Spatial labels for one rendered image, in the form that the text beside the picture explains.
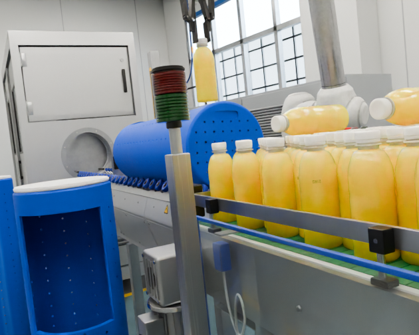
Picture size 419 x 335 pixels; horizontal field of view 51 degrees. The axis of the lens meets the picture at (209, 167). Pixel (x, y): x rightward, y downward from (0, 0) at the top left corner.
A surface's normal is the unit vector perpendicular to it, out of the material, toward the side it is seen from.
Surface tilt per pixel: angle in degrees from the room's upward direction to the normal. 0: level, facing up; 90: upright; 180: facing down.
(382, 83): 90
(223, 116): 90
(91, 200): 90
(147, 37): 90
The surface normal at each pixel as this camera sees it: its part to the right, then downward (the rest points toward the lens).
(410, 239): -0.89, 0.12
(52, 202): 0.09, 0.06
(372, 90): 0.56, 0.00
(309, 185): -0.61, 0.11
